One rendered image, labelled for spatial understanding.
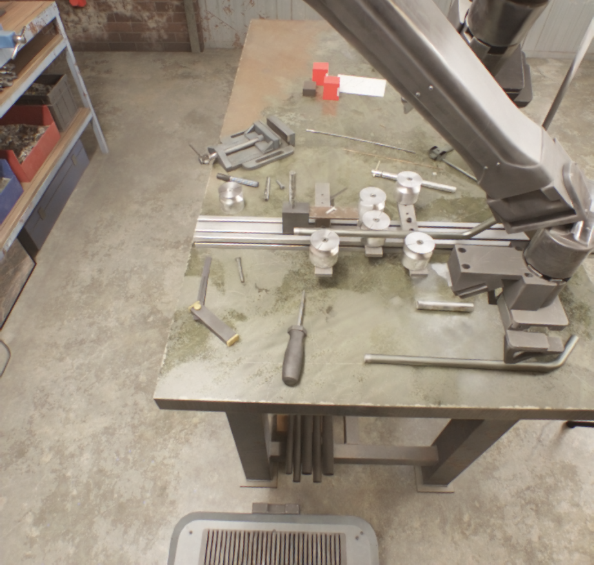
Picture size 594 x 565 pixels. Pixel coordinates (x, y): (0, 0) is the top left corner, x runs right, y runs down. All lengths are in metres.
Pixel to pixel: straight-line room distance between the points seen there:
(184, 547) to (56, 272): 1.39
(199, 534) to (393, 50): 1.16
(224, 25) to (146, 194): 1.88
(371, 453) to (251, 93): 1.10
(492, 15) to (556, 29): 3.86
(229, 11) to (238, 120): 2.69
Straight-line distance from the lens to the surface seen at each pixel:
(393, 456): 1.37
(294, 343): 0.68
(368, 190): 0.84
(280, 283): 0.79
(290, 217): 0.80
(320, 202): 0.88
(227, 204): 0.90
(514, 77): 0.53
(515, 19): 0.44
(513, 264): 0.55
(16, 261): 2.18
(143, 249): 2.16
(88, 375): 1.84
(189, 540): 1.27
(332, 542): 1.25
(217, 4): 3.86
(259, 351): 0.71
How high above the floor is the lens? 1.50
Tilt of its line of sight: 50 degrees down
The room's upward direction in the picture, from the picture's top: 1 degrees clockwise
